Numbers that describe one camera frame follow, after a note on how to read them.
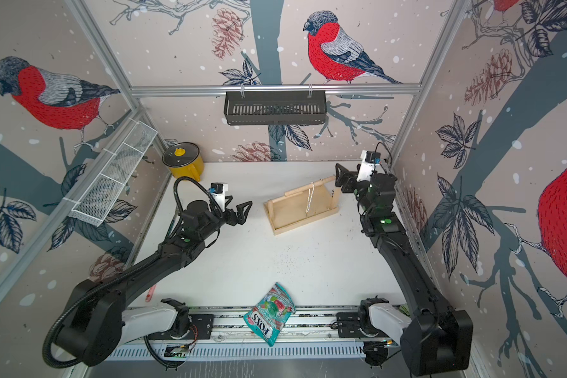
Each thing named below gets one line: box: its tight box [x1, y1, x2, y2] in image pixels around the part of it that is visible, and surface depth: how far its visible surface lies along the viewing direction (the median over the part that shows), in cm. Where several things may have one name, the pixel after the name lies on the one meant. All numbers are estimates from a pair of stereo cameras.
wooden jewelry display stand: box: [264, 174, 340, 236], surface depth 100 cm
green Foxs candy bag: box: [243, 281, 297, 348], surface depth 75 cm
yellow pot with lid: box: [162, 141, 205, 182], surface depth 110 cm
